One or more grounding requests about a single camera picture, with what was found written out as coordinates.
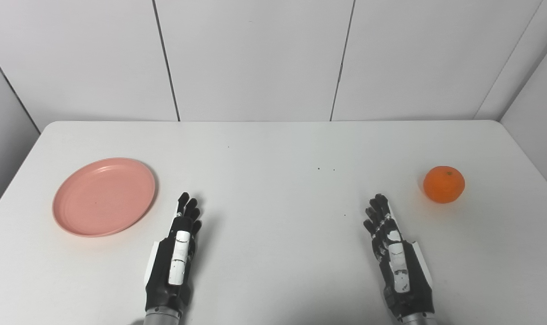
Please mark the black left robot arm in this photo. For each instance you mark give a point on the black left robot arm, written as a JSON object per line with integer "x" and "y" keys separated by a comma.
{"x": 161, "y": 318}

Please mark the pink round plate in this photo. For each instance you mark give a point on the pink round plate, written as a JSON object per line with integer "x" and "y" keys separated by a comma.
{"x": 104, "y": 197}

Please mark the orange fruit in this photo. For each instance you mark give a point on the orange fruit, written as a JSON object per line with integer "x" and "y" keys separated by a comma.
{"x": 444, "y": 184}

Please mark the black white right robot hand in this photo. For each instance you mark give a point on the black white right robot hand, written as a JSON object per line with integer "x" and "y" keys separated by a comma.
{"x": 413, "y": 280}

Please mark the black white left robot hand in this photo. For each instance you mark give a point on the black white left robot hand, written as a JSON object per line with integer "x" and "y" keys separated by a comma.
{"x": 163, "y": 271}

